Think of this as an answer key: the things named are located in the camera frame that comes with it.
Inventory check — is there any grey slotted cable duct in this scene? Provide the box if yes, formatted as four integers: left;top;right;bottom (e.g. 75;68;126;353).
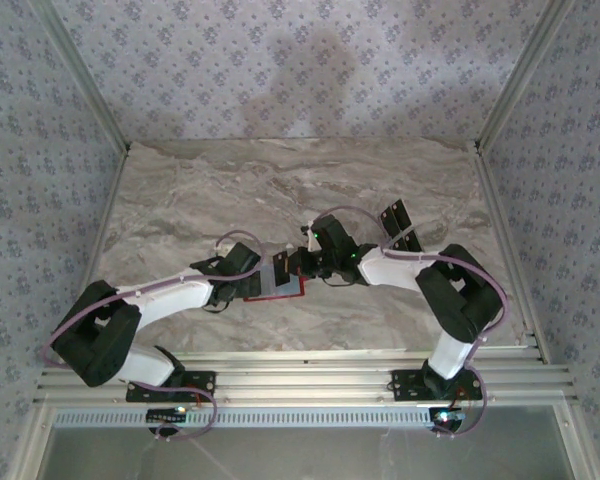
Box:
49;405;444;430

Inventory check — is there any aluminium table side rail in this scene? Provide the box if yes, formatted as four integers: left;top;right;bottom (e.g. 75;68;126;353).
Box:
472;141;551;365
69;147;134;326

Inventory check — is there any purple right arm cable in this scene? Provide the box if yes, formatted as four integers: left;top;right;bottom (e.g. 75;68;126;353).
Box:
312;205;511;440

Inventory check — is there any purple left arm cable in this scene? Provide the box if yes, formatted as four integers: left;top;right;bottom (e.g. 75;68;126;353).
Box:
42;229;266;445

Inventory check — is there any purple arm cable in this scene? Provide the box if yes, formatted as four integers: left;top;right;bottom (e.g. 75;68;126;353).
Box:
312;205;511;440
42;229;266;445

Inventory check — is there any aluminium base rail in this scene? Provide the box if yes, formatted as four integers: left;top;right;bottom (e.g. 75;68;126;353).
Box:
33;349;580;405

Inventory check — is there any grey metal panel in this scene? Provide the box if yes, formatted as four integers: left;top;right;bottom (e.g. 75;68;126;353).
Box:
42;405;579;480

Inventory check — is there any red card holder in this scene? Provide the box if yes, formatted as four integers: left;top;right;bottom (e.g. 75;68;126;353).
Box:
243;249;309;304

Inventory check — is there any aluminium frame post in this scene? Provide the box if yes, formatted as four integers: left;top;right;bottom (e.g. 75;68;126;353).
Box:
473;0;580;154

